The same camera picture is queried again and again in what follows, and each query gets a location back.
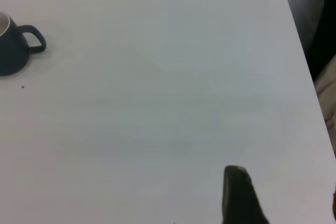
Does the grey-blue ceramic mug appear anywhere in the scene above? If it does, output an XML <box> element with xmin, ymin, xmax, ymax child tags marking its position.
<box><xmin>0</xmin><ymin>11</ymin><xmax>47</xmax><ymax>77</ymax></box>

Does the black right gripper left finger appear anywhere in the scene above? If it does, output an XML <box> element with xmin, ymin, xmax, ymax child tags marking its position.
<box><xmin>221</xmin><ymin>165</ymin><xmax>271</xmax><ymax>224</ymax></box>

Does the beige fabric object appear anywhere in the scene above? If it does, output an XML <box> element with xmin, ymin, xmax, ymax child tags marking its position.
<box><xmin>314</xmin><ymin>55</ymin><xmax>336</xmax><ymax>154</ymax></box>

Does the black fabric object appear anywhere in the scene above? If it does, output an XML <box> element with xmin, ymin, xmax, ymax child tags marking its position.
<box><xmin>307</xmin><ymin>0</ymin><xmax>336</xmax><ymax>82</ymax></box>

